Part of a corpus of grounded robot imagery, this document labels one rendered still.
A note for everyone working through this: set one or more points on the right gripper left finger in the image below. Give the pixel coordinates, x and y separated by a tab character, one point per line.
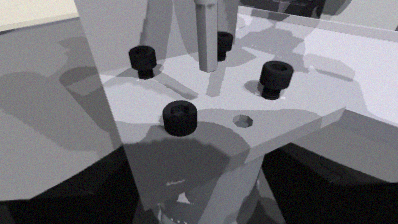
103	193

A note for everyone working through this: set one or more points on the black socket-head screw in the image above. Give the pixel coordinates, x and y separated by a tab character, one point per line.
180	118
143	59
225	41
275	76

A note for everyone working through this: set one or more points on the blue electric screwdriver barrel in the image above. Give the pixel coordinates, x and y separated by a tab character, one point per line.
207	34

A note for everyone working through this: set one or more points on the shiny grey metal cylinder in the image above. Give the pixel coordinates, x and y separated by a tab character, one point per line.
230	198

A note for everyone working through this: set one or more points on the grey l-shaped bracket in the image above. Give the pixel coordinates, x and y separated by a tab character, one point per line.
164	166

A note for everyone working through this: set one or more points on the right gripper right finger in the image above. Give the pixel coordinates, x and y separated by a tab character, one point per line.
312	189

